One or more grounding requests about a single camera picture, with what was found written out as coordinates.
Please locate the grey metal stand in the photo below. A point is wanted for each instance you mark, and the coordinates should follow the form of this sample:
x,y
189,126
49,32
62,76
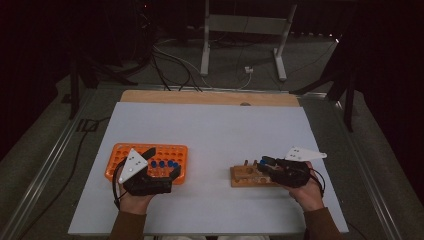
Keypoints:
x,y
246,25

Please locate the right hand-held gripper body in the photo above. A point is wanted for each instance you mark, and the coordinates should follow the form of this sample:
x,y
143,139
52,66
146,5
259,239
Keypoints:
x,y
290,173

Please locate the blue capped glass test tube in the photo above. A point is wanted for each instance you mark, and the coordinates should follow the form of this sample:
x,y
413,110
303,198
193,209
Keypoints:
x,y
161,164
175,165
170,163
153,164
263,162

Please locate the person's left hand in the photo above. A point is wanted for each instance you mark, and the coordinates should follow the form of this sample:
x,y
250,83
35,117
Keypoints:
x,y
135,204

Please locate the person's right hand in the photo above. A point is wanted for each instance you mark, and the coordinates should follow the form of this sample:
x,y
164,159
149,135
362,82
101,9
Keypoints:
x,y
308,197

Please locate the black tripod stand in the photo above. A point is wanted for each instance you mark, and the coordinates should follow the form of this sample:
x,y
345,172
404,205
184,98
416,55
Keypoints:
x,y
346,83
80,73

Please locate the white plug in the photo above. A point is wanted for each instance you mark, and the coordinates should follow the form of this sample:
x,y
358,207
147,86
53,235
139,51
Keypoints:
x,y
248,69

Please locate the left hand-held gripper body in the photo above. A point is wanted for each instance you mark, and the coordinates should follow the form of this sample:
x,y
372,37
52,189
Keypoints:
x,y
146,185

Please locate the orange plastic test tube rack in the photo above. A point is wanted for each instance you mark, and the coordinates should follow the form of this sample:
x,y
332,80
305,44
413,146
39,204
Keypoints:
x,y
173,150

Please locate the wooden test tube rack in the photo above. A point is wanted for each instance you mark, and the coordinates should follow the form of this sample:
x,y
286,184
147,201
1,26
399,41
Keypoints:
x,y
241,173

